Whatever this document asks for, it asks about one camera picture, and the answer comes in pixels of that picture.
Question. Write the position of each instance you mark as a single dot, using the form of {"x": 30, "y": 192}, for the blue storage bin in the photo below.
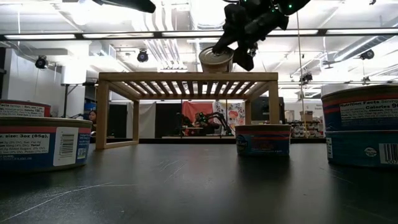
{"x": 89, "y": 107}

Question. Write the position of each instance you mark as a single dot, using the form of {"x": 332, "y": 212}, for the ceiling light tube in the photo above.
{"x": 192, "y": 33}
{"x": 295, "y": 32}
{"x": 40, "y": 36}
{"x": 118, "y": 35}
{"x": 360, "y": 31}

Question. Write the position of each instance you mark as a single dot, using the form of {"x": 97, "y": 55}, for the wooden slatted shelf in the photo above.
{"x": 186, "y": 76}

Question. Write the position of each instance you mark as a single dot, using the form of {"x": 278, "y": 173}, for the background table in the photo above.
{"x": 174, "y": 137}

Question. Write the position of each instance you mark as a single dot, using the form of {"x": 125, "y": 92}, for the background black robot arm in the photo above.
{"x": 185, "y": 123}
{"x": 217, "y": 119}

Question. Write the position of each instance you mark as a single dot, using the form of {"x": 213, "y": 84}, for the white panel on stand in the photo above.
{"x": 73, "y": 74}

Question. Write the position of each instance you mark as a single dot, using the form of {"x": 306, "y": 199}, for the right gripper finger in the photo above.
{"x": 247, "y": 59}
{"x": 227, "y": 42}

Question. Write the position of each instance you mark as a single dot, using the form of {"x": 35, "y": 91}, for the blue pink label salmon can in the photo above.
{"x": 357, "y": 115}
{"x": 31, "y": 146}
{"x": 264, "y": 143}

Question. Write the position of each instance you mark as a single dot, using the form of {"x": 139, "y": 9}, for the red label tin can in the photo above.
{"x": 25, "y": 110}

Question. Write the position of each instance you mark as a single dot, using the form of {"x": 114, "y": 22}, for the black cabinet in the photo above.
{"x": 259, "y": 109}

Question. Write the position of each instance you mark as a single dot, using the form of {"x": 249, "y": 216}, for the person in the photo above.
{"x": 92, "y": 116}

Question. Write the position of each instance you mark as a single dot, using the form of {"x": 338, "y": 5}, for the slanted grey ceiling duct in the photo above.
{"x": 385, "y": 42}

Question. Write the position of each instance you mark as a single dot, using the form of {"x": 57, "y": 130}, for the black stand pole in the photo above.
{"x": 66, "y": 102}

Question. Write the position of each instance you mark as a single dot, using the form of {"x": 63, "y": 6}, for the round silver ventilation duct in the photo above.
{"x": 206, "y": 12}

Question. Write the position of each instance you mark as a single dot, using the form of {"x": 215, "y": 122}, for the background goods shelf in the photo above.
{"x": 311, "y": 130}

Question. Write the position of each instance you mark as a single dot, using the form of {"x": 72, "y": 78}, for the orange backdrop cloth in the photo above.
{"x": 194, "y": 107}

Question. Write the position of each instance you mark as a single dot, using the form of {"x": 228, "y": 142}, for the illustrated white poster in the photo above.
{"x": 236, "y": 116}

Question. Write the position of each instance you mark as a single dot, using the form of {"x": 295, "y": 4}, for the black ceiling spotlight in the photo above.
{"x": 41, "y": 62}
{"x": 307, "y": 77}
{"x": 142, "y": 56}
{"x": 367, "y": 54}

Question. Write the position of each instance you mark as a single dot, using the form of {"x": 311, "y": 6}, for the teal label tin can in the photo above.
{"x": 351, "y": 149}

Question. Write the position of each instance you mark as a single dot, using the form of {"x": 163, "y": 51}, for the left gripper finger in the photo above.
{"x": 133, "y": 5}

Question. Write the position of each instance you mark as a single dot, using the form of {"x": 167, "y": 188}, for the gold-lidded tin can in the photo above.
{"x": 214, "y": 63}

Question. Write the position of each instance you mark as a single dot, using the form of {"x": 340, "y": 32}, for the white curtain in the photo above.
{"x": 147, "y": 119}

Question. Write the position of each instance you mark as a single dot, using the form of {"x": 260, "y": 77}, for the cardboard box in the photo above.
{"x": 307, "y": 116}

